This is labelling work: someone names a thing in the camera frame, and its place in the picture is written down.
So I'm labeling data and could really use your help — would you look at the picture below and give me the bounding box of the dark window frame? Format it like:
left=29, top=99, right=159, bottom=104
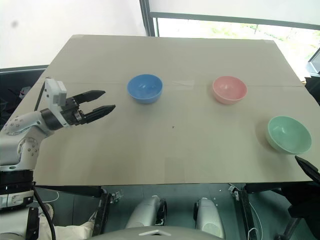
left=138, top=0, right=320, bottom=38

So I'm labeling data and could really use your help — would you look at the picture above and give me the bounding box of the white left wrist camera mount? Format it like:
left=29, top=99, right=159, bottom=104
left=43, top=77, right=69, bottom=127

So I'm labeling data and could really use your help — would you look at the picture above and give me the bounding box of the green bowl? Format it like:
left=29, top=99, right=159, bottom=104
left=265, top=115, right=313, bottom=155

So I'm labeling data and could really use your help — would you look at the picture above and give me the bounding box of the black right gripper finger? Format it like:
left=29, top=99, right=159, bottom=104
left=294, top=155, right=320, bottom=181

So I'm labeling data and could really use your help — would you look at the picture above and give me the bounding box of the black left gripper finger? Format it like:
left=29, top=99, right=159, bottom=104
left=74, top=89, right=106, bottom=104
left=83, top=104, right=117, bottom=124

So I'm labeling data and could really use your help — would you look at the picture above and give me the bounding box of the beige cardboard table cover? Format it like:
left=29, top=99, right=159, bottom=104
left=33, top=34, right=320, bottom=187

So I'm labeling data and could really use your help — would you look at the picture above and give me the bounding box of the beige cloth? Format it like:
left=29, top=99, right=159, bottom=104
left=37, top=203, right=101, bottom=240

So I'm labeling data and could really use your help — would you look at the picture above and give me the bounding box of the black table leg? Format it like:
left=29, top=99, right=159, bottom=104
left=91, top=186, right=112, bottom=237
left=238, top=184, right=260, bottom=240

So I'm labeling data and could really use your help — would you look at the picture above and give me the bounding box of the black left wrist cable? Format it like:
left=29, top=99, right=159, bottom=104
left=34, top=79, right=48, bottom=111

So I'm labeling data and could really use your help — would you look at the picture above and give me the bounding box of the metal table hinge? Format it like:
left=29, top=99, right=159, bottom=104
left=109, top=189, right=125, bottom=201
left=227, top=184, right=239, bottom=199

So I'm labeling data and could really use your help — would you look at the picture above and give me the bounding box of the blue bowl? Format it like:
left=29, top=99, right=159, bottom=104
left=126, top=73, right=164, bottom=105

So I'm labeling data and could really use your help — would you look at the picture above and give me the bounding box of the pink bowl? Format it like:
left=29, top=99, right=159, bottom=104
left=212, top=75, right=248, bottom=105

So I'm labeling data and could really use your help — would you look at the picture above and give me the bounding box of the grey robot torso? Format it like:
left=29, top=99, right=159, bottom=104
left=86, top=225, right=218, bottom=240

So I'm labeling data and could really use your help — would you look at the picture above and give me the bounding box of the thin white cable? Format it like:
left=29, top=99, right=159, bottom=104
left=248, top=199, right=264, bottom=240

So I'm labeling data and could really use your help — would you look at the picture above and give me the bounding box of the silver left robot leg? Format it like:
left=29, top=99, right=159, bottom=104
left=124, top=194, right=168, bottom=229

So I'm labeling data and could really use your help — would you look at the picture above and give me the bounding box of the silver robot leg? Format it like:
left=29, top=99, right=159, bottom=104
left=193, top=197, right=225, bottom=239
left=124, top=194, right=168, bottom=229

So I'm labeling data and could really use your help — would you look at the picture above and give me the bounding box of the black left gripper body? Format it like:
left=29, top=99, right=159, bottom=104
left=60, top=96, right=88, bottom=127

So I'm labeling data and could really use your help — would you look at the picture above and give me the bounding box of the thick black cable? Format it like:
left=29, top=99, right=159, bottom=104
left=32, top=186, right=56, bottom=240

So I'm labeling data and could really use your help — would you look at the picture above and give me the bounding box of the silver right robot leg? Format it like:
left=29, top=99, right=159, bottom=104
left=193, top=197, right=225, bottom=239

